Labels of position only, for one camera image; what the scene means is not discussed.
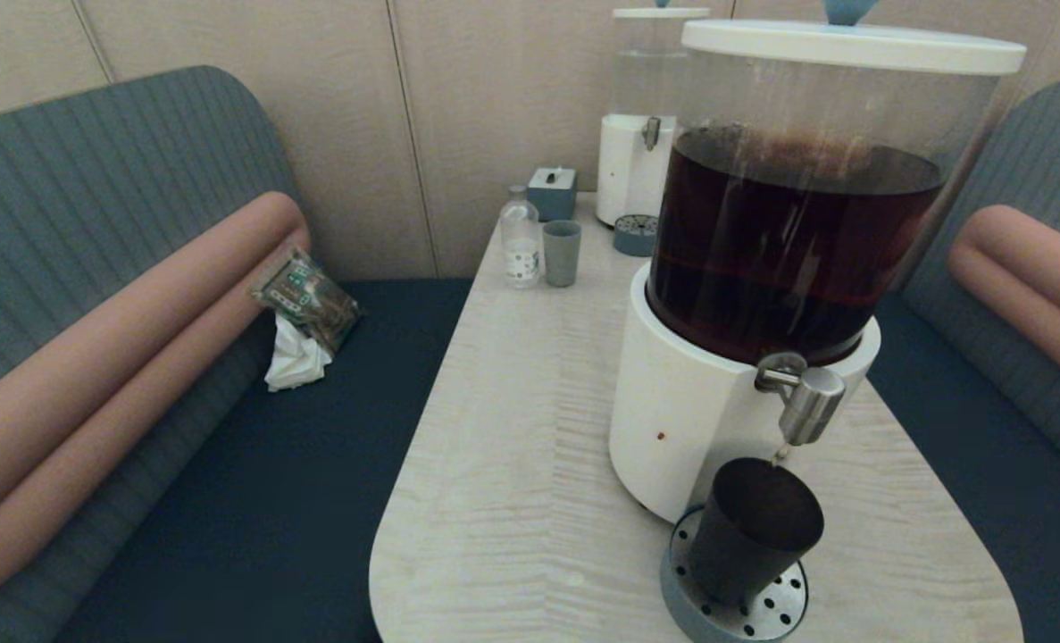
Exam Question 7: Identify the black plastic cup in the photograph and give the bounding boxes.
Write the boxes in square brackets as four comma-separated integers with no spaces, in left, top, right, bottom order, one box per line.
[686,457,825,608]

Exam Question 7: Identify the large tea drink dispenser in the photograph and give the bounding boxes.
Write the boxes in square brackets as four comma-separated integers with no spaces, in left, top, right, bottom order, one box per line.
[608,0,1027,526]

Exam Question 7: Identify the pink bolster cushion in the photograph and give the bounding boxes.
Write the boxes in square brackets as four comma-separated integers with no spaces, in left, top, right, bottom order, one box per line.
[0,229,312,601]
[0,191,305,537]
[958,205,1060,333]
[947,241,1060,399]

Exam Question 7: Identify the crumpled white tissue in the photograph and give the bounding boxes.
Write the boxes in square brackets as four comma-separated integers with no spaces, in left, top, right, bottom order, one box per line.
[264,313,334,393]

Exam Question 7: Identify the clear plastic bottle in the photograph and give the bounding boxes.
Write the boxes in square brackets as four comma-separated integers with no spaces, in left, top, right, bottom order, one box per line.
[500,185,542,289]

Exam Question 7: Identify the small water drink dispenser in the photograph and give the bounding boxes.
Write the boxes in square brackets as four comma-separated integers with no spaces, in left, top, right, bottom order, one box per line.
[596,0,712,228]

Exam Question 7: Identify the grey plastic cup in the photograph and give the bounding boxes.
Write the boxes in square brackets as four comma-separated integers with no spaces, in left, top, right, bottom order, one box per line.
[542,220,582,288]

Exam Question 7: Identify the grey tissue box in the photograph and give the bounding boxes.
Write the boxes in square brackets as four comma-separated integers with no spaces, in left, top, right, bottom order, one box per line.
[527,167,578,222]

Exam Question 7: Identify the green snack packet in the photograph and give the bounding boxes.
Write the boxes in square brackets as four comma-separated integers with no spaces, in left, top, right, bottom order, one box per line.
[251,248,365,355]

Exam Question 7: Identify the teal upholstered bench sofa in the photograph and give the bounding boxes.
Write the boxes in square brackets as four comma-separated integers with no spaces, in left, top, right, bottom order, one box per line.
[0,65,475,643]
[860,77,1060,643]

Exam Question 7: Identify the large round drip tray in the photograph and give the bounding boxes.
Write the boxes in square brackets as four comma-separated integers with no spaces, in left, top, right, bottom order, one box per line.
[660,505,810,643]

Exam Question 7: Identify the small round drip tray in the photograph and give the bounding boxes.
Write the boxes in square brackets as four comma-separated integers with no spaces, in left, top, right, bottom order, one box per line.
[613,213,661,258]

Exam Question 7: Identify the large metal dispenser tap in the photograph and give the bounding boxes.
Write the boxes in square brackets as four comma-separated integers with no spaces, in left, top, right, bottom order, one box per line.
[755,352,847,447]

